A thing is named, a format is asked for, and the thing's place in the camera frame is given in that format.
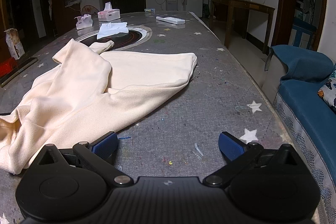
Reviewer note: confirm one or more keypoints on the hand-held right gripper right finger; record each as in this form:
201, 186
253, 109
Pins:
231, 145

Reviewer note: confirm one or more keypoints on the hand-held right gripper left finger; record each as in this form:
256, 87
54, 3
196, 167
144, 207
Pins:
107, 144

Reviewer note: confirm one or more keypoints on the cream garment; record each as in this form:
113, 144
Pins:
86, 82

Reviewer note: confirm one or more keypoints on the grey star-print tablecloth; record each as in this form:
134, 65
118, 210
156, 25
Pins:
183, 98

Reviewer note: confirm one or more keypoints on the round built-in induction cooker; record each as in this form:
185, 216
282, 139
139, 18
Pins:
131, 40

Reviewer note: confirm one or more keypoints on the patterned pillow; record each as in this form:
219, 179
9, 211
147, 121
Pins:
329, 90

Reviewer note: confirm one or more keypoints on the white tissue paper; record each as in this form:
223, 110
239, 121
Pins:
111, 29

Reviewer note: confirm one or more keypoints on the dark smartphone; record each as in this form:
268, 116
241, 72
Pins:
15, 70

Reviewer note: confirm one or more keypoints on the white tissue pack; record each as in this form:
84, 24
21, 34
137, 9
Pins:
84, 23

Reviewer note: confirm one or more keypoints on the large pink tissue box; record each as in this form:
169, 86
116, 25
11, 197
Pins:
109, 15

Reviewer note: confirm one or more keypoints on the blue cabinet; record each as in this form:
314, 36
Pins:
302, 32

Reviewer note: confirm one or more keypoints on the dotted pop-up tent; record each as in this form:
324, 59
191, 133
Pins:
88, 9

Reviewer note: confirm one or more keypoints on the white printed paper bag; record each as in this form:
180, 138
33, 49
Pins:
14, 44

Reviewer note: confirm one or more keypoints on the white remote control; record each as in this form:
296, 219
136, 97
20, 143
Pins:
170, 19

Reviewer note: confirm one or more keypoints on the small blue-lid container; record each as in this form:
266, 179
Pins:
149, 10

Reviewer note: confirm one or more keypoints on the wooden side table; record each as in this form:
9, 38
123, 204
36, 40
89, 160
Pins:
244, 4

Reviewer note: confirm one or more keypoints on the white plastic bag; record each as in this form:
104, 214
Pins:
73, 0

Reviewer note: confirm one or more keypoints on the hanging pink cloth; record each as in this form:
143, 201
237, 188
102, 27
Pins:
50, 5

